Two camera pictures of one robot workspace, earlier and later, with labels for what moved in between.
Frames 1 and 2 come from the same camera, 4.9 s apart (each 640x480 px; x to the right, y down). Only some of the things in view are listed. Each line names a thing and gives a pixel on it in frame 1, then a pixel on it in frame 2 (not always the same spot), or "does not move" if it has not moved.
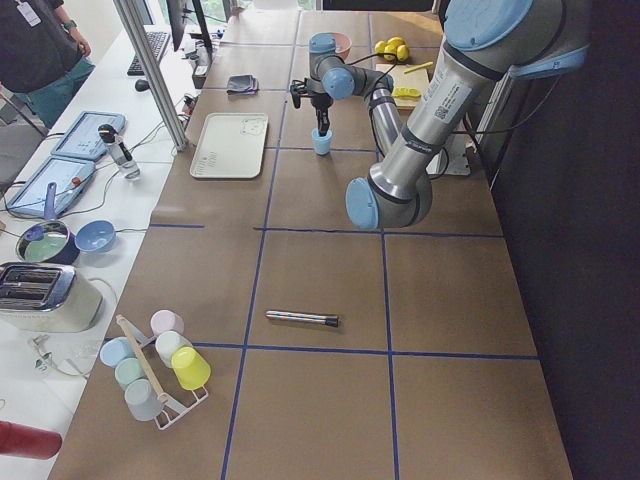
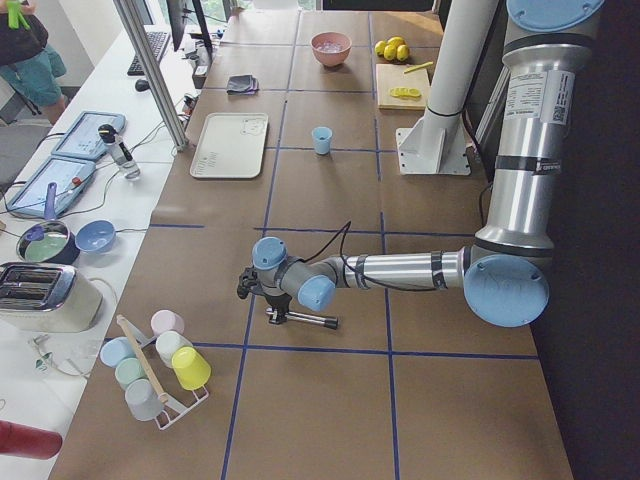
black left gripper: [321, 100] -> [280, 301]
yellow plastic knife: [419, 67] does not move
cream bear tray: [230, 145] does not move
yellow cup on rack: [191, 370] does not move
